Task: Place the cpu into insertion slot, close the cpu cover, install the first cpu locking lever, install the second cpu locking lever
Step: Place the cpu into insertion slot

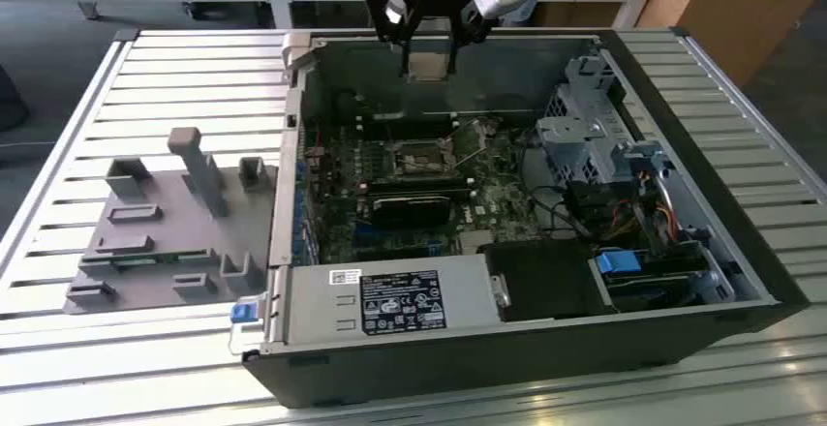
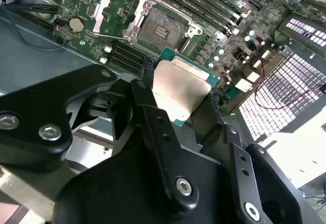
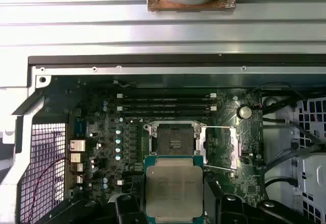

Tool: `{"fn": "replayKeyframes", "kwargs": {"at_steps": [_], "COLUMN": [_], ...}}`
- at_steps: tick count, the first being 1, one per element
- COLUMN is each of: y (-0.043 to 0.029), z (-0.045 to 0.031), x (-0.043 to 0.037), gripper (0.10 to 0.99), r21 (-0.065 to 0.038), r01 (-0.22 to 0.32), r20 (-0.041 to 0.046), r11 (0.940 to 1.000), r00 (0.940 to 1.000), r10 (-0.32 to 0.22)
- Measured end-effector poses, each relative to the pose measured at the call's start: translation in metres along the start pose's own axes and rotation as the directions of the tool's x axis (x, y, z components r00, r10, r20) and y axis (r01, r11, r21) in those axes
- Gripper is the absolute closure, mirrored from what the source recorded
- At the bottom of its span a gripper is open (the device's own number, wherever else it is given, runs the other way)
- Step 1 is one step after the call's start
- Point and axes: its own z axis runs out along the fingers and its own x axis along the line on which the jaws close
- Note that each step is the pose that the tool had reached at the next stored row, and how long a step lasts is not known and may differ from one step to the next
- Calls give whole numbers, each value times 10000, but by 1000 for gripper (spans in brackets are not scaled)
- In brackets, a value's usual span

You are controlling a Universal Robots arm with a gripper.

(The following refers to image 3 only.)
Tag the metal socket cover frame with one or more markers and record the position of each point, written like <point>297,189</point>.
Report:
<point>235,147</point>

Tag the green motherboard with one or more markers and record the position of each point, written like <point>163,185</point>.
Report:
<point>226,101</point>

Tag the black open PC case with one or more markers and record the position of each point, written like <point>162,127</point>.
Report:
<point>163,70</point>

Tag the silver CPU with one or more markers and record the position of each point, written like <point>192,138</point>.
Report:
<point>174,191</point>

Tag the round silver coin battery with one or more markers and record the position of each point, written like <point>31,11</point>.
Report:
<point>245,112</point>

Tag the silver rear port block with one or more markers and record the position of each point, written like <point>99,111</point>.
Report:
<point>77,145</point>
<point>79,179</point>
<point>77,168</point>
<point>77,157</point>

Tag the CPU socket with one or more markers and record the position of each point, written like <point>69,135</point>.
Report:
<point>175,140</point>

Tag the RAM slot with white latches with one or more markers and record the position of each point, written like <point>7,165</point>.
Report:
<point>165,108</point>
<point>165,95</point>

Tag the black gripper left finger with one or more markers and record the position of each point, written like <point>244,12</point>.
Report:
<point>127,208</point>

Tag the metal drive cage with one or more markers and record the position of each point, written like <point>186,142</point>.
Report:
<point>312,170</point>

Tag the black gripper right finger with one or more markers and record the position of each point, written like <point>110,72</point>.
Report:
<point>212,203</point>

